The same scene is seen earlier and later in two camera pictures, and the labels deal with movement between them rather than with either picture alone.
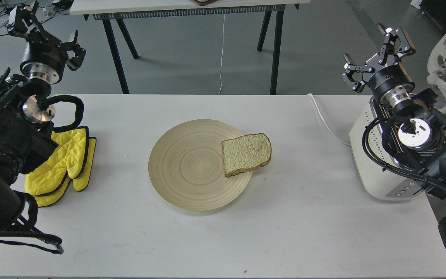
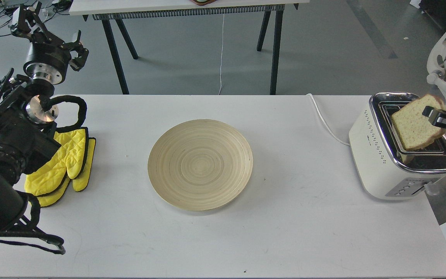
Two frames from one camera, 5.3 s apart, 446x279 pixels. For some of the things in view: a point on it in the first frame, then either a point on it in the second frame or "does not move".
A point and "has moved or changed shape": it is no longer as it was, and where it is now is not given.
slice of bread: [244, 152] has moved or changed shape
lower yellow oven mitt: [80, 184] does not move
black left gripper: [44, 60] does not move
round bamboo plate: [186, 166] does not move
